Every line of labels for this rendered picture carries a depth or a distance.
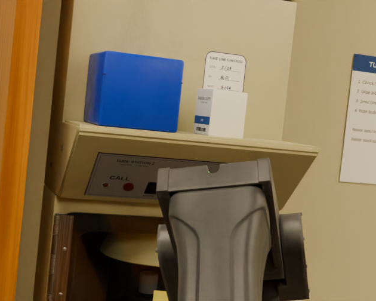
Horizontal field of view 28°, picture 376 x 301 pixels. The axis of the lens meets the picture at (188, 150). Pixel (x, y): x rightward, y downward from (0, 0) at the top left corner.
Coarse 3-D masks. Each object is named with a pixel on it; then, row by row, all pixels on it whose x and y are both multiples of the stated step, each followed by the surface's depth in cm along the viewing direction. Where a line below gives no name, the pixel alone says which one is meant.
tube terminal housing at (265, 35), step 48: (96, 0) 98; (144, 0) 100; (192, 0) 102; (240, 0) 105; (96, 48) 99; (144, 48) 101; (192, 48) 103; (240, 48) 105; (288, 48) 108; (192, 96) 104; (48, 144) 108; (48, 192) 104; (48, 240) 101
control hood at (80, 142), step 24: (72, 144) 90; (96, 144) 89; (120, 144) 90; (144, 144) 91; (168, 144) 92; (192, 144) 92; (216, 144) 93; (240, 144) 94; (264, 144) 95; (288, 144) 97; (72, 168) 92; (288, 168) 99; (72, 192) 96; (288, 192) 103
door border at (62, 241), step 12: (60, 216) 98; (72, 216) 98; (60, 228) 98; (72, 228) 99; (60, 240) 98; (60, 252) 98; (60, 264) 99; (48, 276) 98; (60, 276) 99; (48, 288) 98; (60, 288) 99; (60, 300) 99
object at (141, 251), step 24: (96, 216) 100; (120, 216) 101; (144, 216) 102; (72, 240) 99; (96, 240) 100; (120, 240) 101; (144, 240) 102; (72, 264) 99; (96, 264) 100; (120, 264) 101; (144, 264) 102; (72, 288) 99; (96, 288) 100; (120, 288) 101; (144, 288) 103
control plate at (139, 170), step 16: (96, 160) 92; (112, 160) 92; (128, 160) 93; (144, 160) 93; (160, 160) 93; (176, 160) 94; (192, 160) 95; (96, 176) 94; (112, 176) 94; (128, 176) 95; (144, 176) 96; (96, 192) 97; (112, 192) 97; (128, 192) 98
